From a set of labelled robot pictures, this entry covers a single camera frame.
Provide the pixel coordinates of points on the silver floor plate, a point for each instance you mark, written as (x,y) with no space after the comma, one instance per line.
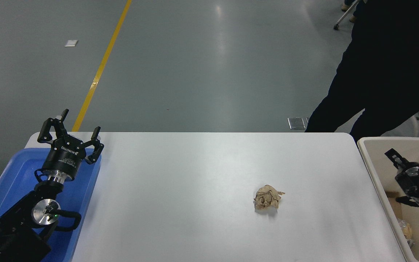
(296,123)

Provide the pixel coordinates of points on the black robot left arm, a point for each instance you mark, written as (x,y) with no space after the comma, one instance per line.
(16,222)

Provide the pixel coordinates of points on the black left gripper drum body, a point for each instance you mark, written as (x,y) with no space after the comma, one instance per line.
(66,156)

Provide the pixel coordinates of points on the brown cardboard piece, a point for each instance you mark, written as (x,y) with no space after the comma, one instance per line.
(395,208)

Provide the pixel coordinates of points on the large pale plastic bin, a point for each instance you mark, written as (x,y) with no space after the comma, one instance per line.
(376,160)

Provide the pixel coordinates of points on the walking person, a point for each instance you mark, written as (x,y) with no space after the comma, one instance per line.
(346,6)

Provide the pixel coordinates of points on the standing person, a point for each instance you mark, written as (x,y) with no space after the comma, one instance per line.
(387,65)

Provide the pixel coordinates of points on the blue plastic tray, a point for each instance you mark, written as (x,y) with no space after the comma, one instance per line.
(13,174)

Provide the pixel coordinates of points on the metal leg with caster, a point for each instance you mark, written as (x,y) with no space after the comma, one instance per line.
(346,15)

